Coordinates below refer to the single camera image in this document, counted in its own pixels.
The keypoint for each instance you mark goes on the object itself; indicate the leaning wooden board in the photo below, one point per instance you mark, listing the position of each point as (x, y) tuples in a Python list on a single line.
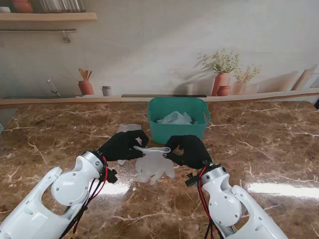
[(309, 79)]

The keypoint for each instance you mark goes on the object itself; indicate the terracotta utensil pot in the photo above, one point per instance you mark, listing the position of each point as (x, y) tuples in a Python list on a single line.
[(86, 88)]

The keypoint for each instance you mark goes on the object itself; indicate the wooden wall shelf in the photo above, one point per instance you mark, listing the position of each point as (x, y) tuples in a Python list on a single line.
[(49, 16)]

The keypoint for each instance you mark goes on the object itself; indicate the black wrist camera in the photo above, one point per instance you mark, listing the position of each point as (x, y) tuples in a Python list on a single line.
[(192, 181), (112, 175)]

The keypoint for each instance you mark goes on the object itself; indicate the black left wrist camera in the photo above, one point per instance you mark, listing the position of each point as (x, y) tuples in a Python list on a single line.
[(112, 175)]

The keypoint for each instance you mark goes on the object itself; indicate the long wooden ledge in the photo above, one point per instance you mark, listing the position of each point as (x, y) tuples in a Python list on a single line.
[(74, 99)]

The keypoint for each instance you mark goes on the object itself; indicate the metal rail hook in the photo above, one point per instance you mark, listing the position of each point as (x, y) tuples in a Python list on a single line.
[(64, 34)]

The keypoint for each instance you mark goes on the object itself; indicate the teal plastic basket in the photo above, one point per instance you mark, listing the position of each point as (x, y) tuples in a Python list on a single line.
[(177, 134)]

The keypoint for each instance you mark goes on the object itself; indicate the metal wall rail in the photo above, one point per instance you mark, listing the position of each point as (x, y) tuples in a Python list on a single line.
[(37, 30)]

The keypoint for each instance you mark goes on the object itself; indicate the tall terracotta vase with plant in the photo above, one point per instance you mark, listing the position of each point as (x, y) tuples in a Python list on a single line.
[(221, 83)]

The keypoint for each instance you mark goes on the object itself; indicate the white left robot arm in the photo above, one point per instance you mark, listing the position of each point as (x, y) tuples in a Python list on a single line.
[(37, 211)]

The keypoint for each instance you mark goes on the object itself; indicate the white bowl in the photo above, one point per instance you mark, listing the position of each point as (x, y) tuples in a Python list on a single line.
[(4, 10)]

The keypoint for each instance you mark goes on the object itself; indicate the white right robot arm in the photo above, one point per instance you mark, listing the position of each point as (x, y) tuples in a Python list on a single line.
[(224, 199)]

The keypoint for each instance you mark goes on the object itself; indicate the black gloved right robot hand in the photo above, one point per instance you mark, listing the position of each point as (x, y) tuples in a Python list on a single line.
[(194, 154)]

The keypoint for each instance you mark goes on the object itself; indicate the metal faucet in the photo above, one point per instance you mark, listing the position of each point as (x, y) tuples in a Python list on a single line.
[(53, 87)]

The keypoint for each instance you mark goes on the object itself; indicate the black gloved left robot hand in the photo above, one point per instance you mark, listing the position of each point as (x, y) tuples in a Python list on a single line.
[(119, 148)]

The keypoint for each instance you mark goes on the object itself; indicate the small round terracotta pot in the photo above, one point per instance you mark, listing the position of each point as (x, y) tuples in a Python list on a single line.
[(223, 91)]

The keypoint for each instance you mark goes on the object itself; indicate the grey mug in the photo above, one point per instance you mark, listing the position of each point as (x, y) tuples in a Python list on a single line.
[(106, 91)]

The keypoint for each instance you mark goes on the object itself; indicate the terracotta pot on shelf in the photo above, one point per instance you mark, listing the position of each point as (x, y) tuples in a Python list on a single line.
[(23, 7)]

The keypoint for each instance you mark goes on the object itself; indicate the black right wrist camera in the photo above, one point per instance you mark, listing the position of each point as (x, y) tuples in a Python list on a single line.
[(192, 181)]

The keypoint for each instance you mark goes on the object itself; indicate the row of glass jars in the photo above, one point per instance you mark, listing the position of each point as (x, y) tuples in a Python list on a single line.
[(62, 6)]

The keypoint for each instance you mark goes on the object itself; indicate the glass vase with flowers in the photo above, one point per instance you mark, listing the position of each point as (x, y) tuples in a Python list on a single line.
[(239, 87)]

